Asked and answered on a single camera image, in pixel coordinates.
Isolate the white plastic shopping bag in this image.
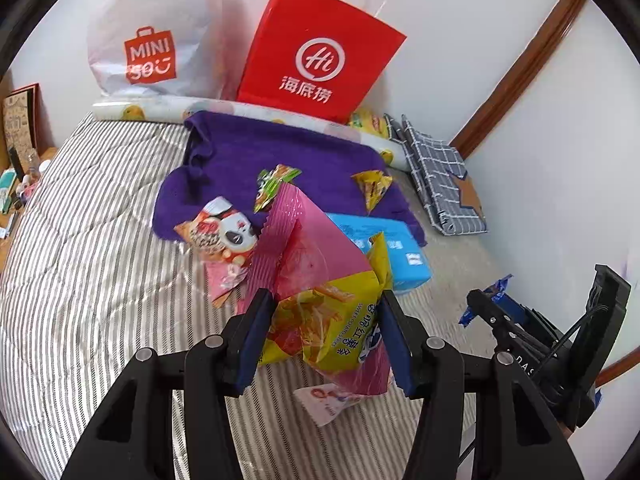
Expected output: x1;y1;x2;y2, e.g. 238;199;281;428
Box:
87;0;226;101

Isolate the orange panda snack packet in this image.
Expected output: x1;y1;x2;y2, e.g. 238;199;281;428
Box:
174;196;261;265

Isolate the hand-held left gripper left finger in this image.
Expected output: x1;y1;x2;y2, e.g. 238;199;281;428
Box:
60;287;275;480

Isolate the dark blue snack packet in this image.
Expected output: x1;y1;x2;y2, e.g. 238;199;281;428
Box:
459;274;528;328

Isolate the pink snack packet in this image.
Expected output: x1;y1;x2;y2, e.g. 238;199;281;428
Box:
205;255;256;309

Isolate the grey checked cloth with star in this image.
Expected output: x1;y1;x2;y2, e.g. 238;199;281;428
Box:
384;114;488;236

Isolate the pink and yellow snack bag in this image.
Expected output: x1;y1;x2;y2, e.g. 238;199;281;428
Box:
247;182;396;401

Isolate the striped mattress pad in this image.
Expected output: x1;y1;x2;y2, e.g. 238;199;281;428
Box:
0;112;501;480

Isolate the blue tissue pack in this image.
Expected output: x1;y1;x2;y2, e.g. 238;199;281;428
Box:
325;212;433;295

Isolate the yellow triangular snack packet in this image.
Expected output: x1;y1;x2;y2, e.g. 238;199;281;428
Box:
351;169;394;212

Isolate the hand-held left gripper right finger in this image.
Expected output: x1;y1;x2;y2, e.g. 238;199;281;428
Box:
377;289;586;480

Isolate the yellow chip bag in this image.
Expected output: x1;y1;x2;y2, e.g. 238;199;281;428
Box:
348;109;390;140

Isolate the brown wooden trim strip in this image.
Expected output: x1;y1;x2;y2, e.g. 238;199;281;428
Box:
595;350;640;388

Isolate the wooden bedside table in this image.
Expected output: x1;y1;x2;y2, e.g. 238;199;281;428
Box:
0;145;58;241

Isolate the green snack packet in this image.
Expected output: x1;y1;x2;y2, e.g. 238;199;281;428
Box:
253;164;303;213

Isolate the rolled fruit print paper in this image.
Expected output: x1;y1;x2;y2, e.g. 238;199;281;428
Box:
91;96;401;166

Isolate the white small packet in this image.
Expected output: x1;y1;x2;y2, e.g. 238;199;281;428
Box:
292;382;366;428

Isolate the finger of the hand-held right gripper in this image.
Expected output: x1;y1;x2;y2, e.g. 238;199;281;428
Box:
466;288;522;357
520;309;562;347

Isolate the purple cloth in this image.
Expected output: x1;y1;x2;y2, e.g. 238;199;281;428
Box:
152;111;428;248

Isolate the red paper bag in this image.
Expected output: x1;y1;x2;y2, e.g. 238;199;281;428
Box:
236;0;407;123

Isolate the brown picture frame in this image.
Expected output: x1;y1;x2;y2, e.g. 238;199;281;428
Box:
0;83;41;156

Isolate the brown wooden door frame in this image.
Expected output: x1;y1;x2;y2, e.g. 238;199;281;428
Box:
448;0;588;161

